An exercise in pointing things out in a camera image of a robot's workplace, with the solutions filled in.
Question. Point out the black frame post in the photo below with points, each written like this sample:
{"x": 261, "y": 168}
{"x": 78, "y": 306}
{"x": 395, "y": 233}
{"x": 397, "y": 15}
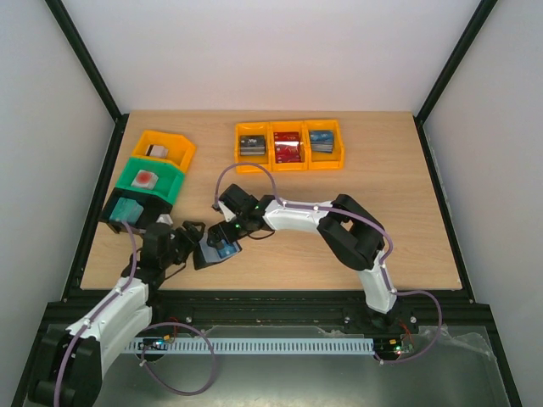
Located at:
{"x": 73, "y": 37}
{"x": 465, "y": 41}

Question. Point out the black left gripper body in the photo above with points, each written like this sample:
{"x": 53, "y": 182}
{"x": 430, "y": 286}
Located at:
{"x": 179, "y": 253}

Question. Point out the yellow bin with blue cards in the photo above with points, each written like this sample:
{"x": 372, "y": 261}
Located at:
{"x": 326, "y": 161}

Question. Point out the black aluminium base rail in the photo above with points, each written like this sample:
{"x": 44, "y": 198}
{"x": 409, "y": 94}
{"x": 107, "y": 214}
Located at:
{"x": 344, "y": 309}

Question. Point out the yellow bin with black cards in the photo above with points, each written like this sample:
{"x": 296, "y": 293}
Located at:
{"x": 265, "y": 161}

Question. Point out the red round card stack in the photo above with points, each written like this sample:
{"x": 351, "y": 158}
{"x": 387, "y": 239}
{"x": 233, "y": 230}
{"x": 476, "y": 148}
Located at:
{"x": 145, "y": 179}

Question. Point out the blue card stack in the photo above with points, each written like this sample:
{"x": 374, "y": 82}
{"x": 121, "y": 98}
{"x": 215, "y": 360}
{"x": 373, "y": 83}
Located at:
{"x": 321, "y": 140}

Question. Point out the teal card stack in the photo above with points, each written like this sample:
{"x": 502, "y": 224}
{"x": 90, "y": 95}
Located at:
{"x": 126, "y": 210}

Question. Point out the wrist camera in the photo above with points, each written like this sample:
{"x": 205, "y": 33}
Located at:
{"x": 220, "y": 207}
{"x": 165, "y": 219}

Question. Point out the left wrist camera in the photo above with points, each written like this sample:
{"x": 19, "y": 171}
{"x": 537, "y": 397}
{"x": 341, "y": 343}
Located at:
{"x": 165, "y": 219}

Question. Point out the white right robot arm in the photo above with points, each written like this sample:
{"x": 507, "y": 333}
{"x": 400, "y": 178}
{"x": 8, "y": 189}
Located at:
{"x": 357, "y": 240}

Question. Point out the black left rear frame post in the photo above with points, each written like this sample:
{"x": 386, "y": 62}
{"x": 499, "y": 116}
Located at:
{"x": 73, "y": 37}

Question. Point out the black card stack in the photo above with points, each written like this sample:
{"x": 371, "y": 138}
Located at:
{"x": 252, "y": 145}

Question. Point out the black right rear frame post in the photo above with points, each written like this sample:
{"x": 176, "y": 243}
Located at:
{"x": 465, "y": 41}

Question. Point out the yellow bin with red cards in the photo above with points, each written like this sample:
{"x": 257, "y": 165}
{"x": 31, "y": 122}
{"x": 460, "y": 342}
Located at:
{"x": 289, "y": 126}

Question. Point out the green bin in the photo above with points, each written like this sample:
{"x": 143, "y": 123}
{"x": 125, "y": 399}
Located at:
{"x": 169, "y": 183}

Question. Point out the silver card stack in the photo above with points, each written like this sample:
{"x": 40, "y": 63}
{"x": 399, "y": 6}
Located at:
{"x": 157, "y": 151}

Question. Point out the white slotted cable duct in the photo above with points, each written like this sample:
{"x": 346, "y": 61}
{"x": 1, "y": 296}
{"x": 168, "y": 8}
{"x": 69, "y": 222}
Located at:
{"x": 254, "y": 346}

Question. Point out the black card holder wallet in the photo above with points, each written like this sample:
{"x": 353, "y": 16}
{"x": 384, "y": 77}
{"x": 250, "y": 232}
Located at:
{"x": 210, "y": 254}

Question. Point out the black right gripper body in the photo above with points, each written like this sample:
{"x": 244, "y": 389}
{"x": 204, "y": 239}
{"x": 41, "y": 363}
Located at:
{"x": 219, "y": 236}

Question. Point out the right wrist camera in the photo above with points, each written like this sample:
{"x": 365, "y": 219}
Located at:
{"x": 220, "y": 207}

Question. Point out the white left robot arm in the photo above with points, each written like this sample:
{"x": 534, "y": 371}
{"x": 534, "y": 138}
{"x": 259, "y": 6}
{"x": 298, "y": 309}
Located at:
{"x": 72, "y": 361}

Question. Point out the yellow bin left side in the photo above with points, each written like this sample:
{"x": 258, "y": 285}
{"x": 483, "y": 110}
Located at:
{"x": 181, "y": 150}

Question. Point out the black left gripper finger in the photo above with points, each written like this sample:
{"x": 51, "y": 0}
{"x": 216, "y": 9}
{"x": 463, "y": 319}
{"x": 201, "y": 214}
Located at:
{"x": 194, "y": 228}
{"x": 197, "y": 253}

